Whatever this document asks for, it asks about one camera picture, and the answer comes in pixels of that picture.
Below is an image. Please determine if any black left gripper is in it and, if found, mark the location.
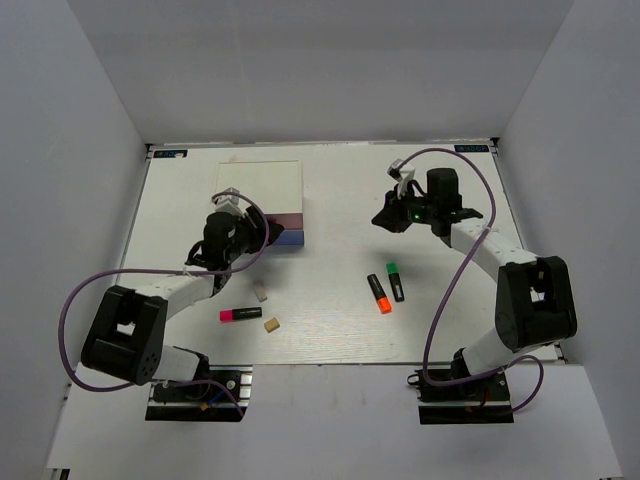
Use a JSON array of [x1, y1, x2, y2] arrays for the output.
[[225, 206, 285, 263]]

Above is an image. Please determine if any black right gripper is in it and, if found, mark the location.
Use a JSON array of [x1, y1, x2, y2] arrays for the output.
[[373, 183, 439, 233]]

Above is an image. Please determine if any purple blue drawer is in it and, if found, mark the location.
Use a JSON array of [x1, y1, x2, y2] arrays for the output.
[[272, 230, 305, 247]]

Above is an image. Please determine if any pink drawer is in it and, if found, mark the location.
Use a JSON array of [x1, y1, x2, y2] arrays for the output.
[[267, 213, 304, 230]]

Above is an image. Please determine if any green cap black highlighter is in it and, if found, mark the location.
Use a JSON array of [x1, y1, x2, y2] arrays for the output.
[[386, 262, 405, 302]]

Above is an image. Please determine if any orange cap black highlighter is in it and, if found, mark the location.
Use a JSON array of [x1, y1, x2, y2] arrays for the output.
[[367, 274, 392, 314]]

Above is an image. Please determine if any pink cap black highlighter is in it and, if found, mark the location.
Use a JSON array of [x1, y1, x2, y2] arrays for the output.
[[219, 307, 263, 323]]

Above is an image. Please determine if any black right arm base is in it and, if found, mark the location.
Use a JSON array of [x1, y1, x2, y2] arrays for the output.
[[407, 369, 514, 425]]

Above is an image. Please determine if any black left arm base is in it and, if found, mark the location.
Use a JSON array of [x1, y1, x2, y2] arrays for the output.
[[145, 366, 253, 423]]

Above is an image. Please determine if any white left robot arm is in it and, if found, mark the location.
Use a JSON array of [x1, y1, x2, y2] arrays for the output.
[[81, 208, 284, 399]]

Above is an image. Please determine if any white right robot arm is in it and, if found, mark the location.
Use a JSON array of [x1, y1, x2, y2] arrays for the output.
[[372, 166, 578, 399]]

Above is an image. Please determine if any white drawer cabinet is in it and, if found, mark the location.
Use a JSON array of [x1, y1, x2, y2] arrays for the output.
[[213, 161, 303, 216]]

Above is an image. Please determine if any grey white eraser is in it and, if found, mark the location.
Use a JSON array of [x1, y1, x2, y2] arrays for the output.
[[252, 281, 267, 302]]

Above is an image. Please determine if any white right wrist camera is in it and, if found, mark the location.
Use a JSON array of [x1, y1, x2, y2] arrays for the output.
[[387, 159, 415, 198]]

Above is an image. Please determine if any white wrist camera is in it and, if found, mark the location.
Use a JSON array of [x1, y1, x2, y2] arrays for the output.
[[210, 187, 246, 218], [387, 159, 415, 198]]

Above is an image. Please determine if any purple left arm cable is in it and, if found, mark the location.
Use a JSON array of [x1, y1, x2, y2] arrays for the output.
[[58, 192, 272, 419]]

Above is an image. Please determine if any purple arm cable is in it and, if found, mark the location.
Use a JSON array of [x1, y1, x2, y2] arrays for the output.
[[399, 148, 545, 412], [58, 192, 272, 419]]

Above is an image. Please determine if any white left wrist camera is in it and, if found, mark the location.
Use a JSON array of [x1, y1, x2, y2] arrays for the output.
[[210, 187, 246, 218]]

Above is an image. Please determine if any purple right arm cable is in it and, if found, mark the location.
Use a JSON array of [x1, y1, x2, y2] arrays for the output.
[[399, 148, 545, 412]]

